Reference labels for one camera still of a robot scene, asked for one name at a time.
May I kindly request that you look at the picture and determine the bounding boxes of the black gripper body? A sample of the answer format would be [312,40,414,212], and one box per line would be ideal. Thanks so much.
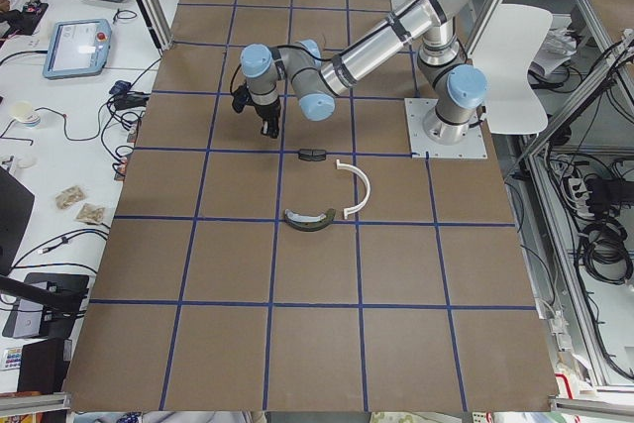
[253,99,281,129]

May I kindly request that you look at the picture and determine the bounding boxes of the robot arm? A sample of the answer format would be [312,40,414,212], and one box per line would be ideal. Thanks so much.
[232,0,469,139]

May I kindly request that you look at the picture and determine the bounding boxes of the black brake pad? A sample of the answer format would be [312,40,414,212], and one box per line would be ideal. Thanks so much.
[297,149,327,161]

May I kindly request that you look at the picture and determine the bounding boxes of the white curved plastic clip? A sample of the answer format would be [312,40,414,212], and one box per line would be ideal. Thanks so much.
[335,159,373,221]

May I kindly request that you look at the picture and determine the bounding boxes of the dark green brake shoe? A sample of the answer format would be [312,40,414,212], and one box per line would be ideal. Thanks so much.
[284,208,336,232]

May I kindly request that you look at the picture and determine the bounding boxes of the dark blue patterned box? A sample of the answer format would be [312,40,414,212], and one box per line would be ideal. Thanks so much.
[109,80,132,96]

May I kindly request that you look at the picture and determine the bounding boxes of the small bag of parts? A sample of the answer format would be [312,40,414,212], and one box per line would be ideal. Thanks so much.
[54,185,86,210]

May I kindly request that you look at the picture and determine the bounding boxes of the lower blue teach pendant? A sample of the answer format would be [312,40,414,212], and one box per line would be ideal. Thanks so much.
[43,19,111,79]

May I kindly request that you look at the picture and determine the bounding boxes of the white chair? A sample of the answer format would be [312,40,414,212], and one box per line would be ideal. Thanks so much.
[472,4,552,135]

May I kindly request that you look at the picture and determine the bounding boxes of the paper cup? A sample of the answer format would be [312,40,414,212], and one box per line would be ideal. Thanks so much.
[9,100,41,127]

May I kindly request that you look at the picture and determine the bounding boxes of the black monitor stand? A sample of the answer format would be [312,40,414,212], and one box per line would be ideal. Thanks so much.
[1,272,89,339]

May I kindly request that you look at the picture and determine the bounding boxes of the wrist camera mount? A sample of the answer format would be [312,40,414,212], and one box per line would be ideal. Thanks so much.
[232,83,254,114]

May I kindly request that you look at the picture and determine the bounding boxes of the black cables on bench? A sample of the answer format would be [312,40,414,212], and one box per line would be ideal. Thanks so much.
[98,90,150,166]

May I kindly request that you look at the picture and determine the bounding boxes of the cable bundle under frame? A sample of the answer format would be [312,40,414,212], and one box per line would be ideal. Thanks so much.
[574,214,634,288]

